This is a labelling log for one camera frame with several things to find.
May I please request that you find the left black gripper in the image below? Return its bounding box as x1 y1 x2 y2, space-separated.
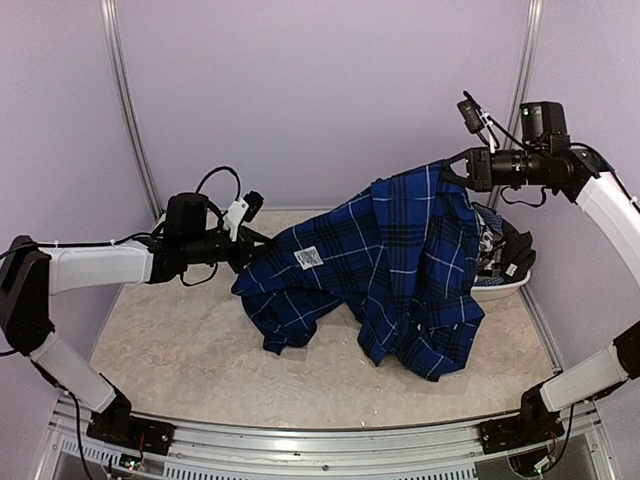
184 225 274 273

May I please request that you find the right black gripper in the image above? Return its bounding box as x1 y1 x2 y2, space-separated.
436 145 550 191

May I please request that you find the blue plaid long sleeve shirt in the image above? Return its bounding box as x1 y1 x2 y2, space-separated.
232 162 484 382

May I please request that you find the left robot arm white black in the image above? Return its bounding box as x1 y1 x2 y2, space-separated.
1 191 269 445

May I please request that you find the grey black patterned shirt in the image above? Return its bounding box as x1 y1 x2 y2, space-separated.
472 202 536 287

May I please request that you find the white plastic basin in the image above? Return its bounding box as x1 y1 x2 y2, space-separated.
471 271 531 302

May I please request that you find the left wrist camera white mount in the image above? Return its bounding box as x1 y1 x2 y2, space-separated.
223 191 264 242

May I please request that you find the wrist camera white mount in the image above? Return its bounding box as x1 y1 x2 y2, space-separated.
223 191 264 242
457 90 500 153

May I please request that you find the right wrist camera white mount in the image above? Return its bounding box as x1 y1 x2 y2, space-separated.
457 90 500 153

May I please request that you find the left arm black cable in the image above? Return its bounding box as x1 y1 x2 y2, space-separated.
193 166 244 211

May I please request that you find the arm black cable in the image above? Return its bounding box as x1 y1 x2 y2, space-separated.
499 185 547 208
193 166 244 211

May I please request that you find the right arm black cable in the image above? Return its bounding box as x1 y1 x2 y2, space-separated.
499 185 547 208

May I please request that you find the right aluminium frame post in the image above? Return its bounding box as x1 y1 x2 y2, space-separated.
507 0 544 138

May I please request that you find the aluminium frame post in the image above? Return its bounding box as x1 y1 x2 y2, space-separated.
100 0 164 220
507 0 544 138

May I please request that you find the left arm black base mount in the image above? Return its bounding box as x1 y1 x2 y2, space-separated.
87 415 176 456

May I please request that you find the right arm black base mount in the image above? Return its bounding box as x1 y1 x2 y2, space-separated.
477 415 565 455

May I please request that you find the front aluminium rail base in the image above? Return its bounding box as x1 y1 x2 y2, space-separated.
37 399 616 480

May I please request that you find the left aluminium frame post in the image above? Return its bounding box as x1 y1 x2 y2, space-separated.
100 0 164 220

